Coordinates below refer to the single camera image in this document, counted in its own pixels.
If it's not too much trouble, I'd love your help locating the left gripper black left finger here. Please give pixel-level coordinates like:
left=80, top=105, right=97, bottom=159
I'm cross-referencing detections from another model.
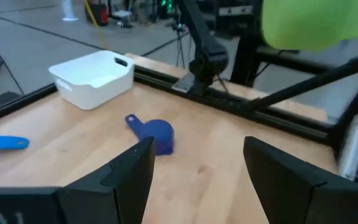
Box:
left=0, top=136, right=157, bottom=224

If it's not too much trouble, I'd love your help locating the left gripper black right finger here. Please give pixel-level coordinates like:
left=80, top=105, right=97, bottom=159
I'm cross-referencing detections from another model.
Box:
left=243, top=136, right=358, bottom=224

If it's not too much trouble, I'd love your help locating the navy blue measuring cup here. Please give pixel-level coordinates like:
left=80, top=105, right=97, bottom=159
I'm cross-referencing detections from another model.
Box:
left=125, top=114, right=175, bottom=156

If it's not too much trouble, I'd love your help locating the small blue measuring cup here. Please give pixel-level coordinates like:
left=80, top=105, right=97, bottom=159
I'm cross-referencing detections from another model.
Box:
left=0, top=135, right=30, bottom=152

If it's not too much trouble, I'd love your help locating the green measuring cup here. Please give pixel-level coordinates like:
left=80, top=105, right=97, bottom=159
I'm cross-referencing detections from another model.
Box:
left=261, top=0, right=358, bottom=52

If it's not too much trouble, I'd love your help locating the white plastic basket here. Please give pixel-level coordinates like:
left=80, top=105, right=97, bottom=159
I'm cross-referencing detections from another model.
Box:
left=48, top=50, right=135, bottom=111

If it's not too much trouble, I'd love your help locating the red black equipment box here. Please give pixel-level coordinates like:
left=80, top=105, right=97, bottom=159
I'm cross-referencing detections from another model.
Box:
left=87, top=0, right=110, bottom=26

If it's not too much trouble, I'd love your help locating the black right side frame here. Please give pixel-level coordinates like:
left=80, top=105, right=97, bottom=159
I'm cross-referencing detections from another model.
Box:
left=134, top=30, right=358, bottom=156

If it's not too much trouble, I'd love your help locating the black table edge rail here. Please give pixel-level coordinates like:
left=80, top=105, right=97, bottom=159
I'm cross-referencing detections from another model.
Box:
left=0, top=83, right=58, bottom=127

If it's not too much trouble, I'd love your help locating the yellow extension cable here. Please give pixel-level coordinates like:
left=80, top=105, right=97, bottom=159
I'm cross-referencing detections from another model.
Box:
left=84, top=0, right=105, bottom=47

